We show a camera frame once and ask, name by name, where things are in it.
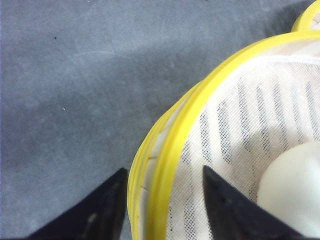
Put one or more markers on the white steamer liner cloth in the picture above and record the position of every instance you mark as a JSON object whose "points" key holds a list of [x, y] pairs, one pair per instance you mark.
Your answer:
{"points": [[268, 105]]}

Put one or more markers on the bamboo steamer basket front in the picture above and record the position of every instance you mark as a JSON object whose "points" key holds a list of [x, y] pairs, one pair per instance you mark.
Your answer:
{"points": [[308, 20]]}

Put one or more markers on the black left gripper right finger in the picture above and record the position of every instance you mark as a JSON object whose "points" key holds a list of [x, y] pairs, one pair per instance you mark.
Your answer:
{"points": [[232, 216]]}

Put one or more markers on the bamboo steamer basket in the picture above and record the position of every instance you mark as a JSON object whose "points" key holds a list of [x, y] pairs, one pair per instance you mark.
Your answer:
{"points": [[153, 170], [308, 20]]}

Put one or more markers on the white steamed bun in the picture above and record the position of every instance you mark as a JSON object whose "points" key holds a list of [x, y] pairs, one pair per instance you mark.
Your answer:
{"points": [[289, 188]]}

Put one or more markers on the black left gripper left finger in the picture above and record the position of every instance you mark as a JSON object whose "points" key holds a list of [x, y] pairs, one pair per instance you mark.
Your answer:
{"points": [[99, 216]]}

